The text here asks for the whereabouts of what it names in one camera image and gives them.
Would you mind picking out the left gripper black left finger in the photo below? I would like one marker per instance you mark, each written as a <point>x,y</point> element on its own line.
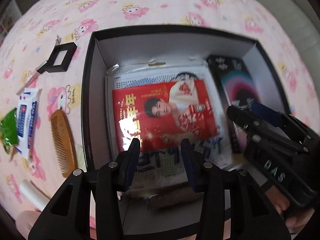
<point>114,177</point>

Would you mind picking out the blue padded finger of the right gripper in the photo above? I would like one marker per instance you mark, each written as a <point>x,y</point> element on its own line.
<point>266,114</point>

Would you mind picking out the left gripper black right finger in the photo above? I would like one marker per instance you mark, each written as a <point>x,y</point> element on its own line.
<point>201,176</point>

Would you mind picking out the black screen protector box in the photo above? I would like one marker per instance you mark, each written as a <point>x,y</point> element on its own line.
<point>235,87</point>

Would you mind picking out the red packet with man photo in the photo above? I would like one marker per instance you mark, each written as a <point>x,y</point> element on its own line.
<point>161,115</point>

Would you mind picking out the right human hand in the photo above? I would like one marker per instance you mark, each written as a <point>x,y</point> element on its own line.
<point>298,220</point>

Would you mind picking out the wooden brown comb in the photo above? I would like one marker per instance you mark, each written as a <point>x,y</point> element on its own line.
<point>63,142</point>

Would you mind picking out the white paper roll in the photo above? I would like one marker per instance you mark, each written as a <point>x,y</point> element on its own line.
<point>34,195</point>

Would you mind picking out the dotted white plastic packet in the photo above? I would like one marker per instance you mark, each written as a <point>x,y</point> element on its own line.
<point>164,168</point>

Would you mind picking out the large black cardboard box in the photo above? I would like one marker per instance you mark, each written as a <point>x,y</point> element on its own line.
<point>156,52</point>

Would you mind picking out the white blue alcohol wipes pack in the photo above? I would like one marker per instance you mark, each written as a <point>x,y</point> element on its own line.
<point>26,120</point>

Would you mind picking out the green foil snack bag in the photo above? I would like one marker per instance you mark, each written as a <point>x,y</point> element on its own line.
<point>9,137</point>

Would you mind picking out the small black display case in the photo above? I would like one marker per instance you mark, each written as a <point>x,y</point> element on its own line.
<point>61,57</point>

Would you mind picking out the pink cartoon bed sheet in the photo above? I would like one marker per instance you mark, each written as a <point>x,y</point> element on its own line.
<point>33,36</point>

